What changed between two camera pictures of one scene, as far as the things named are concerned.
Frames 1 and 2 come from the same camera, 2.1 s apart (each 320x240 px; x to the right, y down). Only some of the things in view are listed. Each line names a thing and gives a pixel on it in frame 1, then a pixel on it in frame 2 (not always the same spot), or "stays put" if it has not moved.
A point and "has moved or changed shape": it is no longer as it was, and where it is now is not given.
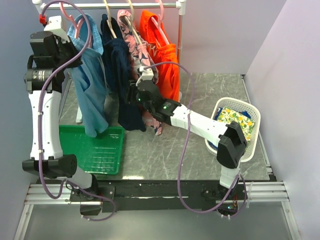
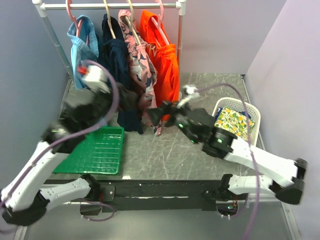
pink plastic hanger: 76,25 has moved or changed shape
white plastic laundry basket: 255,115 stays put
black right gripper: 132,90 to 156,115
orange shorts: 154,35 stays put
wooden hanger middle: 131,23 stays put
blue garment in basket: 219,109 stays put
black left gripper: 69,45 to 127,101
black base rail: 160,195 stays put
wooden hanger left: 109,21 stays put
